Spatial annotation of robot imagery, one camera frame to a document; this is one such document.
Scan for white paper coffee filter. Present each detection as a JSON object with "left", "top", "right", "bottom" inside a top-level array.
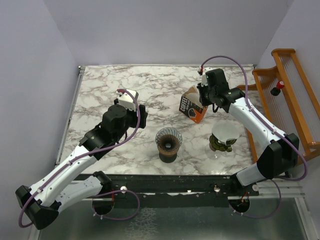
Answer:
[{"left": 211, "top": 121, "right": 240, "bottom": 146}]

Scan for grey ribbed glass dripper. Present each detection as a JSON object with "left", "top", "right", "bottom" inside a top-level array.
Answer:
[{"left": 155, "top": 127, "right": 183, "bottom": 148}]

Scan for round wooden dripper base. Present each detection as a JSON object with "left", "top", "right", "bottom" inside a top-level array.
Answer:
[{"left": 157, "top": 145, "right": 180, "bottom": 157}]

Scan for green glass dripper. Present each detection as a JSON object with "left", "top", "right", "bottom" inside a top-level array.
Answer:
[{"left": 209, "top": 134, "right": 237, "bottom": 153}]

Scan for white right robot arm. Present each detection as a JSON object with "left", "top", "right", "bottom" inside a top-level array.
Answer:
[{"left": 197, "top": 67, "right": 299, "bottom": 196}]

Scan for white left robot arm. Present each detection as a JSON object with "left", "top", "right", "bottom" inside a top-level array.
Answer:
[{"left": 15, "top": 99, "right": 148, "bottom": 230}]

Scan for coffee paper filter box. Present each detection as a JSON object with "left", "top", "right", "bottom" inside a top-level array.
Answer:
[{"left": 179, "top": 93, "right": 208, "bottom": 124}]

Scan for white filters in box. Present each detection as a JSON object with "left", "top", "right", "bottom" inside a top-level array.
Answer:
[{"left": 186, "top": 92, "right": 202, "bottom": 107}]

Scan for red and black bottle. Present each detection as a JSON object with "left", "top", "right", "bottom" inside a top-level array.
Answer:
[{"left": 270, "top": 80, "right": 285, "bottom": 97}]

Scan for orange wooden rack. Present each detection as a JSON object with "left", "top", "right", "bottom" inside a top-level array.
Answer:
[{"left": 248, "top": 48, "right": 320, "bottom": 161}]

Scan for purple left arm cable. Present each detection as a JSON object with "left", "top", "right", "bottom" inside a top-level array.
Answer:
[{"left": 18, "top": 88, "right": 141, "bottom": 229}]

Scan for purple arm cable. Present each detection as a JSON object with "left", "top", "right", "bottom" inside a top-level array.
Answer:
[
  {"left": 18, "top": 88, "right": 141, "bottom": 229},
  {"left": 198, "top": 54, "right": 309, "bottom": 181}
]

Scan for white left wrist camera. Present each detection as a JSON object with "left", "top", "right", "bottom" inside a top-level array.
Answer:
[{"left": 117, "top": 89, "right": 139, "bottom": 112}]

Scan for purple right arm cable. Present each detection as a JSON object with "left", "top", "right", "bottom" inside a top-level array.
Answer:
[{"left": 198, "top": 54, "right": 309, "bottom": 181}]

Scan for black front table rail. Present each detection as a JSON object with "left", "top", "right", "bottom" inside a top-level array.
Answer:
[{"left": 93, "top": 171, "right": 259, "bottom": 208}]

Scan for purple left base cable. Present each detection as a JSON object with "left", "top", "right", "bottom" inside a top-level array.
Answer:
[{"left": 92, "top": 188, "right": 142, "bottom": 222}]

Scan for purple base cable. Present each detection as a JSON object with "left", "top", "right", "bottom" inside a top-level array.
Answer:
[
  {"left": 231, "top": 178, "right": 282, "bottom": 220},
  {"left": 92, "top": 188, "right": 142, "bottom": 222}
]

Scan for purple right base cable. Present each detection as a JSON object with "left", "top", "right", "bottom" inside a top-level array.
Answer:
[{"left": 231, "top": 178, "right": 282, "bottom": 220}]

